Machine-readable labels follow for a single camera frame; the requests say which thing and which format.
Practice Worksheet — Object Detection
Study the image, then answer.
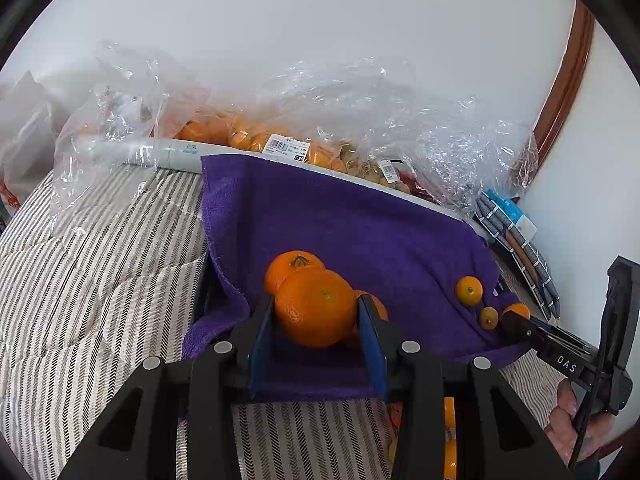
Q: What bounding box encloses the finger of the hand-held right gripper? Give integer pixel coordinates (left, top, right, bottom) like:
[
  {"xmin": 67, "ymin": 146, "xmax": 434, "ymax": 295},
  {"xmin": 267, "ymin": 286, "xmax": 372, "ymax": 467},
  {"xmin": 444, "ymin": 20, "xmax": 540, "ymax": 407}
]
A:
[{"xmin": 501, "ymin": 311, "xmax": 556, "ymax": 356}]

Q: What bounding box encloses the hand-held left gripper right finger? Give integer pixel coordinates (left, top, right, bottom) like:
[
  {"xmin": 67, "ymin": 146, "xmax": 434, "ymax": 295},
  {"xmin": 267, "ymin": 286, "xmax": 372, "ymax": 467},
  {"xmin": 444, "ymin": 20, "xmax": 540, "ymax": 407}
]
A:
[{"xmin": 356, "ymin": 294, "xmax": 576, "ymax": 480}]

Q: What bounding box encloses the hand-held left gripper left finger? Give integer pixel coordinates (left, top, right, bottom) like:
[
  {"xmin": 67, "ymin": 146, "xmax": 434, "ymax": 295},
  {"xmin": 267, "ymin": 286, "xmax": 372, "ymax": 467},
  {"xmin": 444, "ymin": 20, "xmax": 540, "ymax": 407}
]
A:
[{"xmin": 57, "ymin": 292, "xmax": 276, "ymax": 480}]

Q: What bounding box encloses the large orange with stem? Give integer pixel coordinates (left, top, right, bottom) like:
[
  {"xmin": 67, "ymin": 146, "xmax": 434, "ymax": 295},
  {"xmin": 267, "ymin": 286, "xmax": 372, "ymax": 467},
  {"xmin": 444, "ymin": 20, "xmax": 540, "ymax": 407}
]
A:
[{"xmin": 263, "ymin": 250, "xmax": 327, "ymax": 297}]

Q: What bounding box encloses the purple towel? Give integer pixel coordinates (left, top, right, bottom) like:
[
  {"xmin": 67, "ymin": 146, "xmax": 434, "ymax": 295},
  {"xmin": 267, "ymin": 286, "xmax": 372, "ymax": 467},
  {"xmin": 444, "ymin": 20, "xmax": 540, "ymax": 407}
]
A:
[{"xmin": 181, "ymin": 154, "xmax": 531, "ymax": 403}]

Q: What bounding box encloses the person's right hand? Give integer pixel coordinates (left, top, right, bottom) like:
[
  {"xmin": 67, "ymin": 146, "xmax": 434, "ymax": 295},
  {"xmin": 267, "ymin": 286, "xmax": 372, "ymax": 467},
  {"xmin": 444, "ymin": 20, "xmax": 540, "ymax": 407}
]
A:
[{"xmin": 545, "ymin": 377, "xmax": 618, "ymax": 466}]

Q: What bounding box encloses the blue grey plaid cloth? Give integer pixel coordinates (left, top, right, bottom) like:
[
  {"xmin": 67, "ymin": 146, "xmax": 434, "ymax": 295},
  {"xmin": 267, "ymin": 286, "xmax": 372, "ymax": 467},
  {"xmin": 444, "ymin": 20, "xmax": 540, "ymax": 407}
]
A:
[{"xmin": 472, "ymin": 192, "xmax": 561, "ymax": 318}]

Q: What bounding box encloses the brown wooden stick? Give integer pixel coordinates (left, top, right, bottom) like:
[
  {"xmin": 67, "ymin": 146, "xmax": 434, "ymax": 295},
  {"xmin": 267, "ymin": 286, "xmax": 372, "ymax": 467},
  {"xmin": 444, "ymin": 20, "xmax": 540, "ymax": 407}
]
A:
[{"xmin": 505, "ymin": 232, "xmax": 538, "ymax": 276}]

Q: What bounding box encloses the blue tissue pack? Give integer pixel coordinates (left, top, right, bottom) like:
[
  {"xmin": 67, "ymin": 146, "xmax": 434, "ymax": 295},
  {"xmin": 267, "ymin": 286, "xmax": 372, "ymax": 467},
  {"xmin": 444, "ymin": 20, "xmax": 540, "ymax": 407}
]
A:
[{"xmin": 487, "ymin": 190, "xmax": 522, "ymax": 222}]

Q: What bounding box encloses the striped mattress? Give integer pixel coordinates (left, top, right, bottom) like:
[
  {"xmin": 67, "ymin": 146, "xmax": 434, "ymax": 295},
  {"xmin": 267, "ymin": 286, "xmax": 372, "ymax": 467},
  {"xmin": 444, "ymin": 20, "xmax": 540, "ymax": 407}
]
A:
[{"xmin": 0, "ymin": 160, "xmax": 576, "ymax": 480}]

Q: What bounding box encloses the long white pipe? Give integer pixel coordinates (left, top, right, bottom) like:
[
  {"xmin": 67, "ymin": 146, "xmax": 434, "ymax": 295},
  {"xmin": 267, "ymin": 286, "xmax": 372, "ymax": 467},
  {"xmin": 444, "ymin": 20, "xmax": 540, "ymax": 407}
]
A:
[{"xmin": 74, "ymin": 136, "xmax": 488, "ymax": 233}]

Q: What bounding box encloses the clear bag of oranges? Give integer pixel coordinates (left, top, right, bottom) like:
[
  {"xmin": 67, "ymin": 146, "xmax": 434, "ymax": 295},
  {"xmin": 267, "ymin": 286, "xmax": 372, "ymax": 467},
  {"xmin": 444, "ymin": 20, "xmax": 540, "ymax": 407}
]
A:
[{"xmin": 170, "ymin": 57, "xmax": 361, "ymax": 171}]

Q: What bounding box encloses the empty clear plastic bag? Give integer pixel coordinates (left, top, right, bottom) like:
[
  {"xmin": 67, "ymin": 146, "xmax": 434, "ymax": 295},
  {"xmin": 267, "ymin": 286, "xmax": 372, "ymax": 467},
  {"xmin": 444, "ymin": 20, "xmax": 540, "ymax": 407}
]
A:
[{"xmin": 52, "ymin": 39, "xmax": 211, "ymax": 221}]

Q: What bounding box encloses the white plastic bag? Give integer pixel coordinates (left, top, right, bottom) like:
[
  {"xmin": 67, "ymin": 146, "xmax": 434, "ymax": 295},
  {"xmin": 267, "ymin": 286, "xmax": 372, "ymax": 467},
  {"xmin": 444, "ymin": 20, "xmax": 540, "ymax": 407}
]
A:
[{"xmin": 0, "ymin": 72, "xmax": 66, "ymax": 201}]

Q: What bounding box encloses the brown wooden door frame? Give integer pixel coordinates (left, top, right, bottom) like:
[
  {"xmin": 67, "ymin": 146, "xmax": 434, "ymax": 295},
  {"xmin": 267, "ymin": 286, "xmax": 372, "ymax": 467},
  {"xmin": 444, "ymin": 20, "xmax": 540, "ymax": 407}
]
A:
[{"xmin": 517, "ymin": 0, "xmax": 596, "ymax": 201}]

